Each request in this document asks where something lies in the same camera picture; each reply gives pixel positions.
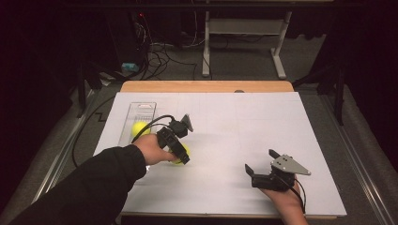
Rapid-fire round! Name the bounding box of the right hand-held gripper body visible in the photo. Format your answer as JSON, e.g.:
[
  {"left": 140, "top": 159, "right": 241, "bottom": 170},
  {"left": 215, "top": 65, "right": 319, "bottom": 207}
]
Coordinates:
[{"left": 251, "top": 153, "right": 312, "bottom": 192}]

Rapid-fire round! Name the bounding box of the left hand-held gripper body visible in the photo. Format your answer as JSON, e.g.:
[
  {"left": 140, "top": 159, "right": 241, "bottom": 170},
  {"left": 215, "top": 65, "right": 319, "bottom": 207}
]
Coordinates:
[{"left": 155, "top": 113, "right": 194, "bottom": 154}]

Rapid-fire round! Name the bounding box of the person's left hand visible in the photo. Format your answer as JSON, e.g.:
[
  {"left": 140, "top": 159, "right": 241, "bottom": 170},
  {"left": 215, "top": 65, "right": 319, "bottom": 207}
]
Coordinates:
[{"left": 132, "top": 133, "right": 180, "bottom": 166}]

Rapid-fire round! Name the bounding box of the person's right hand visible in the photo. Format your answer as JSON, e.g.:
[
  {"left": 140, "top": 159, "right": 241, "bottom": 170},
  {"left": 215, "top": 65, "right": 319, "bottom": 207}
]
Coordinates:
[{"left": 260, "top": 181, "right": 307, "bottom": 217}]

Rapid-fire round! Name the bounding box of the white board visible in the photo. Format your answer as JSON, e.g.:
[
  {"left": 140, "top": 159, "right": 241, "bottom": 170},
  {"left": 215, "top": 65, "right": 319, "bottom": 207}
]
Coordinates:
[{"left": 93, "top": 91, "right": 347, "bottom": 218}]

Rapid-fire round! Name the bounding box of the small teal object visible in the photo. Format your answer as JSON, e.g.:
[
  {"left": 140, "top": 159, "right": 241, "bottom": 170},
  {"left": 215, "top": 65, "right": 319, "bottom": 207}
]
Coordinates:
[{"left": 121, "top": 62, "right": 141, "bottom": 73}]

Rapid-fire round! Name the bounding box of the black stand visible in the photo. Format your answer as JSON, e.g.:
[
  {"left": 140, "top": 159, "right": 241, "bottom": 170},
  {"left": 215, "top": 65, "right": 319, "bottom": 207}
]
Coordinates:
[
  {"left": 76, "top": 60, "right": 105, "bottom": 119},
  {"left": 293, "top": 64, "right": 346, "bottom": 127}
]

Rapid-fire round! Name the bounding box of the black computer tower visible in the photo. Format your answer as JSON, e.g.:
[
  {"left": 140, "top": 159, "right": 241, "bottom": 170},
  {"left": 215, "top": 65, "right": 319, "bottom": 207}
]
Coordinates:
[{"left": 104, "top": 10, "right": 149, "bottom": 72}]

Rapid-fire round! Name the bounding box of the left hand-held gripper cable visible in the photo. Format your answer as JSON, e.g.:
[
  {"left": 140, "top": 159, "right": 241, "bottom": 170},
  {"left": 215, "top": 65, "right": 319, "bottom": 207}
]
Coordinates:
[{"left": 130, "top": 113, "right": 176, "bottom": 144}]

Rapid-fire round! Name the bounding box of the hand-held gripper cable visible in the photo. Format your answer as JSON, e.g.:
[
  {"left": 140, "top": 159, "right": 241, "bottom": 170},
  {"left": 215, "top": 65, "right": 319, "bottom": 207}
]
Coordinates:
[
  {"left": 275, "top": 173, "right": 308, "bottom": 216},
  {"left": 130, "top": 113, "right": 176, "bottom": 144}
]

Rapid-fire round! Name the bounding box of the right hand-held gripper cable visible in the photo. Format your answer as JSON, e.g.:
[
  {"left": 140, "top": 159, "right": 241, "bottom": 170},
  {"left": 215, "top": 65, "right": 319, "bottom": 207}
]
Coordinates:
[{"left": 275, "top": 173, "right": 308, "bottom": 216}]

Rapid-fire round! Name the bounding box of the aluminium rail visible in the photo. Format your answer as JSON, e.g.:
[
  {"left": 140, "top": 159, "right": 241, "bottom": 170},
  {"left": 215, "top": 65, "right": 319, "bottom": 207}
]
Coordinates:
[
  {"left": 318, "top": 93, "right": 398, "bottom": 225},
  {"left": 31, "top": 89, "right": 99, "bottom": 204}
]

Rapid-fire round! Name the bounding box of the tangle of cables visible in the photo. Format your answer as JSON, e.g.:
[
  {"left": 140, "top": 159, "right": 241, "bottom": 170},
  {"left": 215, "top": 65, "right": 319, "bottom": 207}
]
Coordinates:
[{"left": 134, "top": 12, "right": 208, "bottom": 82}]

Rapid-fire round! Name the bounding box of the long black cable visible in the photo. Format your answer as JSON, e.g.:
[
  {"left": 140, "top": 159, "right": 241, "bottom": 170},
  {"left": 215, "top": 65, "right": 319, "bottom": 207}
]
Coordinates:
[{"left": 71, "top": 95, "right": 116, "bottom": 170}]

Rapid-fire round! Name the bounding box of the white metal desk frame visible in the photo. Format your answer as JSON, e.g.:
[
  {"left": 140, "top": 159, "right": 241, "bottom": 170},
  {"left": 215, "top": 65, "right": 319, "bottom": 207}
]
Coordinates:
[{"left": 201, "top": 8, "right": 294, "bottom": 81}]

